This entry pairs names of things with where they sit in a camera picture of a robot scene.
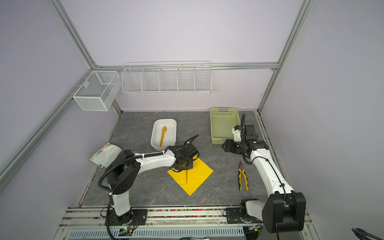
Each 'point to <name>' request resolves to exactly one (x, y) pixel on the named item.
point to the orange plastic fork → (164, 130)
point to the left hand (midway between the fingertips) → (189, 167)
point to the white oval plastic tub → (170, 137)
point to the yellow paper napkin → (197, 177)
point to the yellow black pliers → (241, 171)
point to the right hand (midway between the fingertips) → (228, 147)
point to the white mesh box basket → (94, 95)
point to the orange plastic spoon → (186, 175)
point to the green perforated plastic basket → (223, 119)
